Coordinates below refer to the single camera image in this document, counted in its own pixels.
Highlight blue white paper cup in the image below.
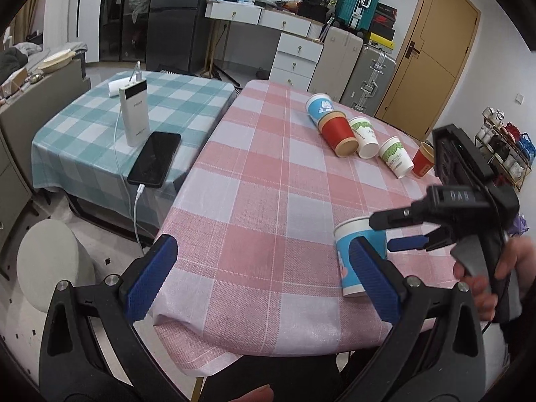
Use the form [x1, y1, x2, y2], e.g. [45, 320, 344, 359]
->
[332, 215, 389, 298]

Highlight red paper cup upright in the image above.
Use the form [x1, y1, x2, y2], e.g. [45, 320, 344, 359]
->
[412, 141, 435, 178]

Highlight white green cup right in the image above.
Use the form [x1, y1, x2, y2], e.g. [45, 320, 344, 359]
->
[378, 136, 414, 179]

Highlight white green cup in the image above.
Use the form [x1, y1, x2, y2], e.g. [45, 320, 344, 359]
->
[378, 136, 414, 179]
[349, 117, 380, 160]

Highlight white green cup left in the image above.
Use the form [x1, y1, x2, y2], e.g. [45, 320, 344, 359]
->
[349, 117, 380, 160]

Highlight red paper cup lying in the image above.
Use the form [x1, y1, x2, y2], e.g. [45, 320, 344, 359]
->
[318, 111, 359, 158]

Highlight blue white cup far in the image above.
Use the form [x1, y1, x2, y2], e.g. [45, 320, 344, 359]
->
[306, 93, 334, 126]

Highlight person's right hand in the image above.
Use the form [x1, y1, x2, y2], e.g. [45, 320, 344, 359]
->
[453, 236, 536, 321]

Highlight person's left thumb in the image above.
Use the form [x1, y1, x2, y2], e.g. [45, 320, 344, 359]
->
[231, 385, 273, 402]

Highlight shoe rack with shoes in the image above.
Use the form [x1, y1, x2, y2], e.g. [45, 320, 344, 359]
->
[474, 106, 535, 192]

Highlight purple bag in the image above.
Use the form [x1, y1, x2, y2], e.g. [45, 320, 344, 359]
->
[508, 213, 530, 237]

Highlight round grey stool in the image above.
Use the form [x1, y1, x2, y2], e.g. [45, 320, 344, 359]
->
[16, 219, 95, 313]

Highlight pink checkered tablecloth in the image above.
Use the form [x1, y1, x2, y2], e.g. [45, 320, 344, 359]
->
[152, 81, 436, 377]

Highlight silver suitcase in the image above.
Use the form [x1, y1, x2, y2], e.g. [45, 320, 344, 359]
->
[341, 45, 396, 116]

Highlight wooden door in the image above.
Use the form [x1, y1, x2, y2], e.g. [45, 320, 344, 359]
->
[376, 0, 481, 141]

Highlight beige suitcase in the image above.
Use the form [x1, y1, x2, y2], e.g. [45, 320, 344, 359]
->
[308, 26, 363, 103]

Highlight stacked shoe boxes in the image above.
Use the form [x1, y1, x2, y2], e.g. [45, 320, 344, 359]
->
[369, 3, 397, 53]

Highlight white desk with drawers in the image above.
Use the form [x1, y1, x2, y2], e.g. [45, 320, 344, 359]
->
[203, 0, 323, 90]

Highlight black smartphone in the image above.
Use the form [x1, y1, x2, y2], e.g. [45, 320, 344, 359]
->
[127, 132, 182, 189]

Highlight teal checkered tablecloth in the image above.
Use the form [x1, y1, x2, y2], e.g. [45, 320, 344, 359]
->
[31, 71, 238, 229]

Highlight white power bank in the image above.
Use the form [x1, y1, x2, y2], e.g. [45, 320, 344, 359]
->
[118, 80, 150, 148]

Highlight black refrigerator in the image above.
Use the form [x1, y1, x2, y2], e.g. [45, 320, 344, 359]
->
[145, 0, 211, 74]

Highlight white charging cable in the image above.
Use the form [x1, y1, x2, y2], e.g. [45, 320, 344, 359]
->
[112, 60, 145, 253]

